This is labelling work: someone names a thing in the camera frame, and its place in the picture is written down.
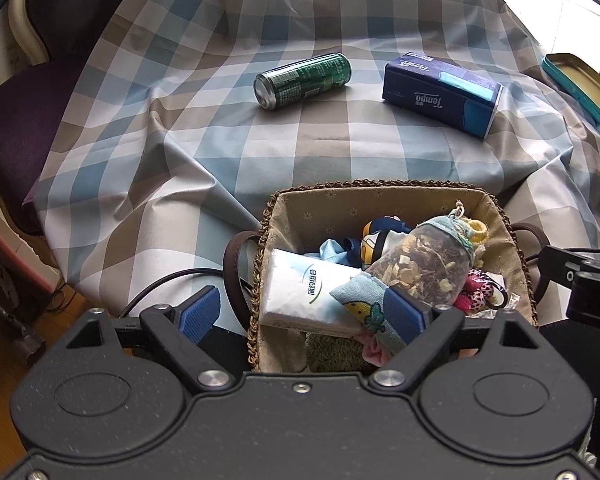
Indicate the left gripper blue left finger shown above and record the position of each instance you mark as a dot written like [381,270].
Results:
[175,334]

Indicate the light blue face mask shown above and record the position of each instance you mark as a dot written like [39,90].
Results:
[333,252]

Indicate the yellow fluffy towel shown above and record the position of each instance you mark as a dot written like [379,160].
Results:
[478,234]

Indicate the teal metal tin lid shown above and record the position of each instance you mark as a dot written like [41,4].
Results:
[576,78]

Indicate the blue tempo tissue box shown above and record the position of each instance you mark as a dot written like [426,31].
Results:
[442,91]

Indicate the beige lace pink ornament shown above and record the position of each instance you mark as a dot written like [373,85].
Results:
[484,294]

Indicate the woven fabric-lined basket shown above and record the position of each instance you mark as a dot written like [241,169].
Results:
[367,218]

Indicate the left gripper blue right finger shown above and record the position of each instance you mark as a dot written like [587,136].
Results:
[427,333]

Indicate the green beverage can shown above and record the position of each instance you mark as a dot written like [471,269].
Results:
[294,82]

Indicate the pink soft cloth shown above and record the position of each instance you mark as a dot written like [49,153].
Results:
[373,351]

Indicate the checkered plaid cloth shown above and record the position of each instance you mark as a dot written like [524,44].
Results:
[164,152]

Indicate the white tissue pack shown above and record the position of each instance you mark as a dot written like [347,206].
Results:
[296,295]

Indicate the navy white orange scarf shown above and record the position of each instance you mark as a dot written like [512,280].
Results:
[378,237]

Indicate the light blue sachet pouch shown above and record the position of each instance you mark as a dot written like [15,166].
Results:
[431,264]

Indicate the dark purple chair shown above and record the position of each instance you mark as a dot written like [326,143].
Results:
[33,101]

